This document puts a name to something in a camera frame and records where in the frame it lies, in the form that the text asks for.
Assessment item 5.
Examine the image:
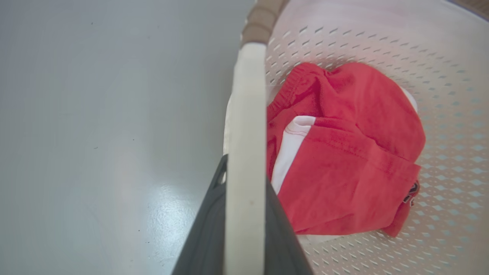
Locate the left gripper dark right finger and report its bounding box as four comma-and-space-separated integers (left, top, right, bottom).
264, 179, 314, 275

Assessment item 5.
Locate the white perforated plastic laundry basket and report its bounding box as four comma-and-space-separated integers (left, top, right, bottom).
223, 0, 489, 275

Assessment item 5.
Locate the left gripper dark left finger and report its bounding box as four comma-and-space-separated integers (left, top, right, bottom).
171, 154, 229, 275

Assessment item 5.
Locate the red garment with white stripes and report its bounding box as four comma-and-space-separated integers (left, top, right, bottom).
266, 62, 426, 238

